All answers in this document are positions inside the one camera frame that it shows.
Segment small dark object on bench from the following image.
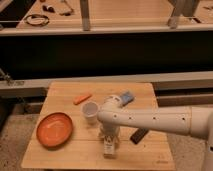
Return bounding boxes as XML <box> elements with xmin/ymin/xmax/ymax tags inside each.
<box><xmin>42</xmin><ymin>5</ymin><xmax>55</xmax><ymax>13</ymax></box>

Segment orange carrot piece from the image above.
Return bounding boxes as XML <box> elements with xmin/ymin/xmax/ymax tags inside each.
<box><xmin>73</xmin><ymin>94</ymin><xmax>91</xmax><ymax>105</ymax></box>

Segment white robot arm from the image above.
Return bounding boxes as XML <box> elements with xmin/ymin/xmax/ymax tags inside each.
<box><xmin>97</xmin><ymin>96</ymin><xmax>213</xmax><ymax>171</ymax></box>

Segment orange ceramic bowl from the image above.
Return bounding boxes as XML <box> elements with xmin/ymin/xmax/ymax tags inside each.
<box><xmin>36</xmin><ymin>112</ymin><xmax>73</xmax><ymax>148</ymax></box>

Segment blue sponge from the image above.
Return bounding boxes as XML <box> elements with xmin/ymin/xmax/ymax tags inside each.
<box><xmin>120</xmin><ymin>91</ymin><xmax>134</xmax><ymax>106</ymax></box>

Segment dark cable on bench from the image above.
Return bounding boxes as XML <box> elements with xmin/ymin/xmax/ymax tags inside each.
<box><xmin>58</xmin><ymin>0</ymin><xmax>75</xmax><ymax>17</ymax></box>

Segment grey metal post left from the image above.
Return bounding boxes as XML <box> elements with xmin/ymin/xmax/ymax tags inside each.
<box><xmin>80</xmin><ymin>0</ymin><xmax>90</xmax><ymax>31</ymax></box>

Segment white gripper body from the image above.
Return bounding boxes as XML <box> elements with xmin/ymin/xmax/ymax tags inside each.
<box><xmin>99</xmin><ymin>127</ymin><xmax>120</xmax><ymax>145</ymax></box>

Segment black coiled cable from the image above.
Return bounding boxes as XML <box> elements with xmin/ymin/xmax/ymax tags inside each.
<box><xmin>23</xmin><ymin>13</ymin><xmax>51</xmax><ymax>28</ymax></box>

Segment metal clamp at left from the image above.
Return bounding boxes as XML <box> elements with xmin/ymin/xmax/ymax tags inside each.
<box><xmin>0</xmin><ymin>68</ymin><xmax>24</xmax><ymax>86</ymax></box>

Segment black rectangular block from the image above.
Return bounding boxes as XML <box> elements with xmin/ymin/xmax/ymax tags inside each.
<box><xmin>130</xmin><ymin>129</ymin><xmax>148</xmax><ymax>144</ymax></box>

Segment grey metal post right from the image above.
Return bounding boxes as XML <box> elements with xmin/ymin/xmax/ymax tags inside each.
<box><xmin>167</xmin><ymin>0</ymin><xmax>200</xmax><ymax>29</ymax></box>

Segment clear plastic bottle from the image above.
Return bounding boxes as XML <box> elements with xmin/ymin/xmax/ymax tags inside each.
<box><xmin>103</xmin><ymin>136</ymin><xmax>115</xmax><ymax>158</ymax></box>

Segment grey metal post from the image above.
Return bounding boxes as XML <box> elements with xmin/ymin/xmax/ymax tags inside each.
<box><xmin>167</xmin><ymin>0</ymin><xmax>200</xmax><ymax>29</ymax></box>
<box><xmin>80</xmin><ymin>0</ymin><xmax>90</xmax><ymax>31</ymax></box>

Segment clear plastic cup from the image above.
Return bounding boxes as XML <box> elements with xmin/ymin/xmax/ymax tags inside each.
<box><xmin>81</xmin><ymin>101</ymin><xmax>99</xmax><ymax>124</ymax></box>

